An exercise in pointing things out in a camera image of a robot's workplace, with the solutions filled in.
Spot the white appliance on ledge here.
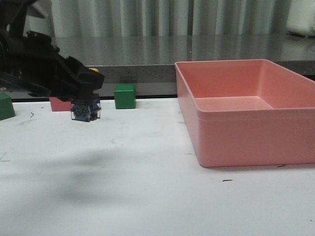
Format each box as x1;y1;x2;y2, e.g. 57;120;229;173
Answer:
286;0;315;37

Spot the pink plastic bin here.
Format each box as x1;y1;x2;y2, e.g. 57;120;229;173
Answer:
175;59;315;167

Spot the pink cube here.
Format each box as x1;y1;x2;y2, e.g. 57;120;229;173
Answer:
49;97;71;112

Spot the green block at left edge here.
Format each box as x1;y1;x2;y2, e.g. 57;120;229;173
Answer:
0;92;15;120

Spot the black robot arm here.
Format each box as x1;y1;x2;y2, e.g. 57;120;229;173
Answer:
0;0;104;105

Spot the grey curtain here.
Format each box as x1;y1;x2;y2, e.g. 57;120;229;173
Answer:
25;0;290;37

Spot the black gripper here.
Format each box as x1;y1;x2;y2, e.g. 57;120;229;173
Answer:
0;30;104;105

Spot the yellow mushroom push button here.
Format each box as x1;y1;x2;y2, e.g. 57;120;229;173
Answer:
70;67;101;122

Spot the green cube near bin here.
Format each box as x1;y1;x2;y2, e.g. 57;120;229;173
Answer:
114;84;136;109

